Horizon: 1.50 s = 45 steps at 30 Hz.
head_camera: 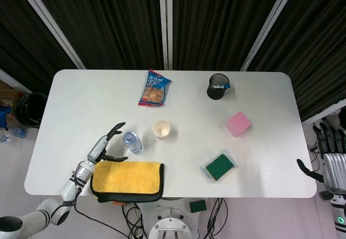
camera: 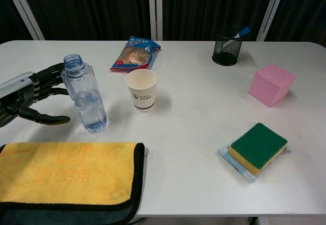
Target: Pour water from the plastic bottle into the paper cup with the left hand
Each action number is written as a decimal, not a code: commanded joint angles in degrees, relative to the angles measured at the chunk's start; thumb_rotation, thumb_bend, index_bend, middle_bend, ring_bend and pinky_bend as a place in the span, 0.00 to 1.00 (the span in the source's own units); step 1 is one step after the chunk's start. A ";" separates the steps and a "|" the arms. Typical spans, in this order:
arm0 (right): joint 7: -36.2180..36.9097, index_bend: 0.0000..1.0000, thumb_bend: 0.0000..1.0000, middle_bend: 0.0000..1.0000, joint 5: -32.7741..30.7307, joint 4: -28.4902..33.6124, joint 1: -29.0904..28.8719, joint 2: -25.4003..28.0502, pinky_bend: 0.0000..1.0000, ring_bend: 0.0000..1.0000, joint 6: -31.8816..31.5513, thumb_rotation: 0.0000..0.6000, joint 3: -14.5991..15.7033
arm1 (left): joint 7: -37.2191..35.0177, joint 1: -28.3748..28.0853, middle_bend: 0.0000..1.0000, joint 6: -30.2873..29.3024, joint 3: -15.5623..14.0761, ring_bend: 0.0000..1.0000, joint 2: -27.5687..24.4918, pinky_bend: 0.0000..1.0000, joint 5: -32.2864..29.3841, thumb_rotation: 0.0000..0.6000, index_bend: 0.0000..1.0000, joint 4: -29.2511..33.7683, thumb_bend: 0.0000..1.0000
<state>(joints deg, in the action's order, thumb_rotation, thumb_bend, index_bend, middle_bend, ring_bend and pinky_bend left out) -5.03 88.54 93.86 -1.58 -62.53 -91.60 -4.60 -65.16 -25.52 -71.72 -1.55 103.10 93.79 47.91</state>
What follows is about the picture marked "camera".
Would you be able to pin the black and silver left hand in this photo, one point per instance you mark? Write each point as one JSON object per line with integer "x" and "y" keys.
{"x": 24, "y": 92}

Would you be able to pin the transparent plastic water bottle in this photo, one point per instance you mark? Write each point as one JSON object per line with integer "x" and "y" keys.
{"x": 85, "y": 95}

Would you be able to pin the white paper cup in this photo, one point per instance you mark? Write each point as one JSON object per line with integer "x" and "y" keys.
{"x": 142, "y": 92}

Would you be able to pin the yellow towel with black edge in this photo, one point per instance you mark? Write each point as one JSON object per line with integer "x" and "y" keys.
{"x": 66, "y": 171}

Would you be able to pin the blue red snack bag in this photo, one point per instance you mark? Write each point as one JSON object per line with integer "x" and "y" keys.
{"x": 135, "y": 54}

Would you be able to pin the black mesh pen holder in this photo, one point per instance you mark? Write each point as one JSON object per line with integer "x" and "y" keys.
{"x": 226, "y": 52}

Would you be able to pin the light blue folded cloth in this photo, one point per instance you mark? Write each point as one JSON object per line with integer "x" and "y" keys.
{"x": 230, "y": 160}

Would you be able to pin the blue capped white marker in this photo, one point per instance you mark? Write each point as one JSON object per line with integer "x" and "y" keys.
{"x": 242, "y": 32}

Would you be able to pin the green and yellow sponge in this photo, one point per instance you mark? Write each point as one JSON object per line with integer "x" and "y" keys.
{"x": 257, "y": 146}

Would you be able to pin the pink foam cube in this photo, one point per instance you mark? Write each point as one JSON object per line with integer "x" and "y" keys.
{"x": 270, "y": 85}

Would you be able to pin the white frame post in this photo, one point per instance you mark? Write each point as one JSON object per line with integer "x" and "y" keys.
{"x": 24, "y": 8}
{"x": 271, "y": 8}
{"x": 155, "y": 8}

